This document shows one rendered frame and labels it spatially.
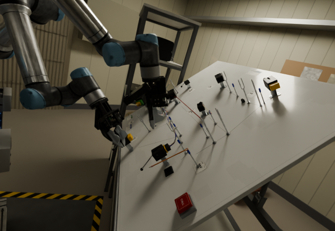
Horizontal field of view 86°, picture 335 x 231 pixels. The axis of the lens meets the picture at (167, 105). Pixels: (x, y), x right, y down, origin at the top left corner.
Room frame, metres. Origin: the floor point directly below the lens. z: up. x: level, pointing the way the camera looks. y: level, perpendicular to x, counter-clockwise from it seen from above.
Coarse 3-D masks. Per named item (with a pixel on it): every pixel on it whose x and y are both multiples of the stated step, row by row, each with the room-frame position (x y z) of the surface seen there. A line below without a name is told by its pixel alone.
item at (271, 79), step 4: (272, 76) 0.86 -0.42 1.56; (264, 80) 0.86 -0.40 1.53; (268, 80) 0.84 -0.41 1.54; (272, 80) 0.83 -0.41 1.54; (276, 80) 0.82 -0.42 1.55; (264, 84) 0.88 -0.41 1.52; (268, 84) 0.82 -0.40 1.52; (268, 88) 0.83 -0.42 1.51; (272, 92) 0.85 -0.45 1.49; (276, 92) 0.85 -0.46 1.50; (272, 96) 0.86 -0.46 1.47; (276, 96) 0.85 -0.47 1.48
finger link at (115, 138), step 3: (108, 132) 0.66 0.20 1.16; (111, 132) 0.66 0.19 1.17; (114, 132) 0.68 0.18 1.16; (111, 135) 0.66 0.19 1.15; (114, 135) 0.65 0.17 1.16; (117, 135) 0.64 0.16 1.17; (114, 138) 0.66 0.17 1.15; (117, 138) 0.65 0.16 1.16; (111, 141) 0.66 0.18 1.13; (114, 141) 0.66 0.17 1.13; (117, 141) 0.65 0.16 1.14; (117, 144) 0.66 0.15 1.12; (120, 144) 0.67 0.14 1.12
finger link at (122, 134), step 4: (116, 128) 0.69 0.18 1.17; (120, 128) 0.69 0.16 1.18; (116, 132) 0.69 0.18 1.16; (120, 132) 0.69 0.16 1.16; (124, 132) 0.68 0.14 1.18; (120, 136) 0.69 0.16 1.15; (124, 136) 0.68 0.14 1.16; (120, 140) 0.69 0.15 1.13; (124, 140) 0.69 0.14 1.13; (124, 144) 0.68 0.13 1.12
